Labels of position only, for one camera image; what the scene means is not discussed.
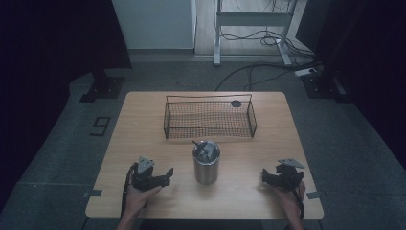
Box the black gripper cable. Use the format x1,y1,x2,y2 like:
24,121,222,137
120,163,139,218
281,172,306,221

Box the black floor cable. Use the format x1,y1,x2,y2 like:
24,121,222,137
214,58,324,92

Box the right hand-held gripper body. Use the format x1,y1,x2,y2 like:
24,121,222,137
275,158,306,193

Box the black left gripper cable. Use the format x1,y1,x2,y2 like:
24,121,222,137
120,163,139,218

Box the person's right hand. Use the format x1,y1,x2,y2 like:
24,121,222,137
271,181,307,219

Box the black wire mesh basket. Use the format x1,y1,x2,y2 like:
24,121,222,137
163,93,259,140

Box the person's left hand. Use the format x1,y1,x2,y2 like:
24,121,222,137
124,185,163,219

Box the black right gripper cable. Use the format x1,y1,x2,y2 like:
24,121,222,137
281,172,306,221

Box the white desk frame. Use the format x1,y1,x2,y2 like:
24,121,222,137
213,0,300,67

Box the tangled cables under desk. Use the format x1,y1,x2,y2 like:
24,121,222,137
219,29,315,59

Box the dark curtain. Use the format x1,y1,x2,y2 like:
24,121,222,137
0,0,133,212
295,0,406,171

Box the white power strip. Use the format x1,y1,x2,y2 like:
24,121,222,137
293,67,319,79

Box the white cabinet panel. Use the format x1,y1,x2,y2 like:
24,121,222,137
111,0,198,52

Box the black stand base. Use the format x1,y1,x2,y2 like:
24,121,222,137
301,70,352,104
79,68,126,104

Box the stainless steel tumbler cup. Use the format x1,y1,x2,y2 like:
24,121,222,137
192,139,221,186

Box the black tape floor mark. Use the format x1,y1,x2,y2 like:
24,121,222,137
89,116,112,137

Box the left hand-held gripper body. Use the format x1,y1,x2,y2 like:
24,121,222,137
130,155,158,193

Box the dark straw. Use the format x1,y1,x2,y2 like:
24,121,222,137
191,139,206,155

